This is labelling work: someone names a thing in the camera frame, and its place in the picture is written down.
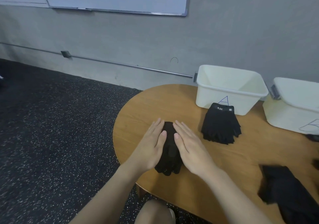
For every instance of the person's right hand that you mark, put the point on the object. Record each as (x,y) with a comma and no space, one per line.
(194,154)

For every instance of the person's left hand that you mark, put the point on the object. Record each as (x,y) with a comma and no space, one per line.
(147,151)

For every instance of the black fingerless glove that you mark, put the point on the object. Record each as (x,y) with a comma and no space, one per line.
(217,129)
(289,196)
(229,136)
(209,139)

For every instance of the stack of black gloves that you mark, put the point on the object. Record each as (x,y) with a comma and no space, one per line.
(158,170)

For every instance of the pile of black gloves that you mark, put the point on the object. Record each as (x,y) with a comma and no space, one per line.
(162,171)
(315,137)

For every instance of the white plastic bin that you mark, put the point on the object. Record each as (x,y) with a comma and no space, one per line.
(284,114)
(209,97)

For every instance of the person's left forearm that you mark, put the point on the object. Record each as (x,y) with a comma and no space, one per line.
(107,196)

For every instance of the person's right forearm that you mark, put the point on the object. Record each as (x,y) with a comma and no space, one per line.
(234,199)

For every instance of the person's left leg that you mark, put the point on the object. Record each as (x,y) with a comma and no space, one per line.
(152,214)

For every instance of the grey wall pipe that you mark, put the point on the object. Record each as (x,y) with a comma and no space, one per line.
(124,64)

